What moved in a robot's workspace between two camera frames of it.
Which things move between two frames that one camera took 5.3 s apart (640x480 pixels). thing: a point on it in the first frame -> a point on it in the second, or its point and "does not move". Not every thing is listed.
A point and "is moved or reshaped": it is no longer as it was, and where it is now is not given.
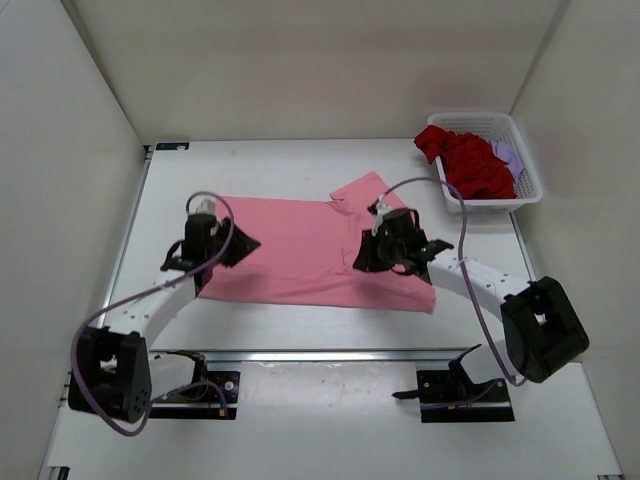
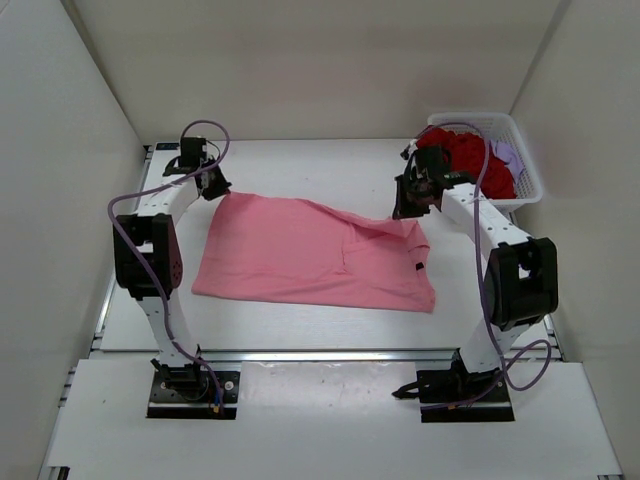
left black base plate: [214, 399] does not move
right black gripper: [368, 261] -> [404, 211]
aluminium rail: [331, 356] does not move
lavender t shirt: [504, 153] does not move
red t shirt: [473, 164] does not move
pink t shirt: [308, 251] is moved or reshaped
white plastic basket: [495, 126] does not move
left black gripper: [241, 247] -> [220, 189]
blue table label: [173, 146] does not move
